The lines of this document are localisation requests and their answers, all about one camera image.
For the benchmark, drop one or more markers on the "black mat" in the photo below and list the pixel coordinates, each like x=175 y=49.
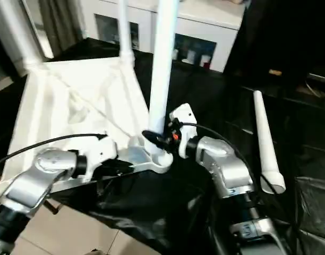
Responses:
x=205 y=106

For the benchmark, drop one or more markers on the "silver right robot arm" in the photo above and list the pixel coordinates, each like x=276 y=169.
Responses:
x=226 y=164

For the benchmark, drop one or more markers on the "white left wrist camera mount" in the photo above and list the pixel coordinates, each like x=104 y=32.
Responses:
x=101 y=151

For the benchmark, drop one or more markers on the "white cabinet with glass doors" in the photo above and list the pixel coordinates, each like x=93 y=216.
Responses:
x=205 y=29

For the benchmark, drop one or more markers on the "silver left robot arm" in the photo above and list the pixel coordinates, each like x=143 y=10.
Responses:
x=32 y=175

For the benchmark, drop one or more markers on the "grey curtain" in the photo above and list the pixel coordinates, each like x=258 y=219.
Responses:
x=61 y=26

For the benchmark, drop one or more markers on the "small tan label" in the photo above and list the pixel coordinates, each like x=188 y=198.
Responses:
x=274 y=72

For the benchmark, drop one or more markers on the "white plastic table leg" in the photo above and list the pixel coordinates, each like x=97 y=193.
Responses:
x=124 y=29
x=266 y=138
x=21 y=32
x=162 y=66

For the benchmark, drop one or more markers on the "white plastic table top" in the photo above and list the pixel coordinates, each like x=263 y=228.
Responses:
x=45 y=106

